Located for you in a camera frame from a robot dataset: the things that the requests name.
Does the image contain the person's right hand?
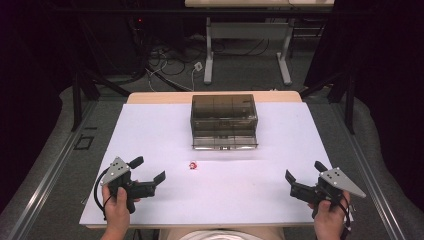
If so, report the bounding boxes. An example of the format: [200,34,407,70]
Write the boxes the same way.
[307,190,352,235]

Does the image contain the black metal stand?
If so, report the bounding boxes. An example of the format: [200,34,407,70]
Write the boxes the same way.
[70,64,132,133]
[299,64,357,135]

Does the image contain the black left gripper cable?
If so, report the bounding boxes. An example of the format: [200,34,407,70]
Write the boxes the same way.
[92,166,113,222]

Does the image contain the white table mat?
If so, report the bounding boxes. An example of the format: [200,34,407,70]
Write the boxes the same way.
[79,101,354,226]

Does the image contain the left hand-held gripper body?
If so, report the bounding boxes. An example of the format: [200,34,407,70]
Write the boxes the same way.
[99,156,157,215]

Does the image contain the smoky transparent drawer box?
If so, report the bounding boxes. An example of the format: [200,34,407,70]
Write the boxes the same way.
[189,93,260,151]

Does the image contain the black horizontal bar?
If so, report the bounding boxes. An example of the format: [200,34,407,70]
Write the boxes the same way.
[43,7,335,16]

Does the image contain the white metal frame desk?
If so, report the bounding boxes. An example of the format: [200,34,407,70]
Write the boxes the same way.
[183,0,336,86]

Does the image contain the aluminium floor rail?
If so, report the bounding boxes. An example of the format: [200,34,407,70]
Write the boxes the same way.
[5,99,98,240]
[328,99,408,240]

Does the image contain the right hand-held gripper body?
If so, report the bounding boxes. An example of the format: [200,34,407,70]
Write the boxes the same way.
[289,166,367,220]

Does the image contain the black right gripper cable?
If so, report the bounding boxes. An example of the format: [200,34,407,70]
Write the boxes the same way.
[336,195,355,240]

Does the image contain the dark curtain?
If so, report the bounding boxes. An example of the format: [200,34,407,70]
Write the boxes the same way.
[0,0,79,213]
[303,0,424,213]

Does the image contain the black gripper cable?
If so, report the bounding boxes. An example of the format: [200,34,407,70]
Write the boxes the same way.
[92,166,113,222]
[336,195,355,240]

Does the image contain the bundle of black floor cables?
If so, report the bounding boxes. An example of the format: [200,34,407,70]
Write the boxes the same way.
[145,34,272,78]

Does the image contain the person's white garment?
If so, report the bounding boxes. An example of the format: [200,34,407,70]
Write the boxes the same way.
[177,229,260,240]

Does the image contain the person's left hand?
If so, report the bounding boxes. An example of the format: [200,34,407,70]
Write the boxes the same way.
[101,181,142,234]

